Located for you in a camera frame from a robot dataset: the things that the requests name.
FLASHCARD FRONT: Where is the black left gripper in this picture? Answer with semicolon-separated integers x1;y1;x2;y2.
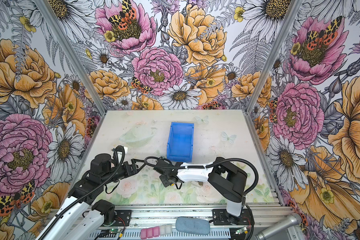
101;158;148;185

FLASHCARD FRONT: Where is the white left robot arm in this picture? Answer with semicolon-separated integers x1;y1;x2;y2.
37;151;141;240

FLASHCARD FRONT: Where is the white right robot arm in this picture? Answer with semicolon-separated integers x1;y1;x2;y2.
150;157;258;218

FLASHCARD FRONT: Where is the blue plastic bin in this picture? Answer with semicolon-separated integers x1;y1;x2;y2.
167;122;194;163

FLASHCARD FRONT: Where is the pink white eraser block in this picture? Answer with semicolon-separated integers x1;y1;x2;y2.
140;225;172;240

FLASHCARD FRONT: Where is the grey blue sponge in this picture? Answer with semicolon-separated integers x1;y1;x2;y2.
176;217;210;235

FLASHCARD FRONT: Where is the silver metal cylinder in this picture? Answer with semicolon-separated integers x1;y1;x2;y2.
256;213;303;240

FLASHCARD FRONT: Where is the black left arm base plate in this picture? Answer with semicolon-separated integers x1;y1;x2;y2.
103;210;132;227

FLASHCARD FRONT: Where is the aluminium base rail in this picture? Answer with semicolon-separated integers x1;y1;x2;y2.
88;204;293;240

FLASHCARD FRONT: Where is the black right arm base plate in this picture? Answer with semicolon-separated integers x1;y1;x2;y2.
212;207;255;226

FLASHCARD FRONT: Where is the black corrugated left cable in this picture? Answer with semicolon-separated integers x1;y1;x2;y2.
37;145;126;240

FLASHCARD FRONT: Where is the aluminium corner post left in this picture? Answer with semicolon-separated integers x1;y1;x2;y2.
35;1;107;117

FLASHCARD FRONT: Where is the aluminium corner post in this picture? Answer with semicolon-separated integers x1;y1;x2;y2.
35;1;107;117
245;0;303;115

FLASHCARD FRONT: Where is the aluminium corner post right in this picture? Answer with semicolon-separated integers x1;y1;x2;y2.
245;0;303;115

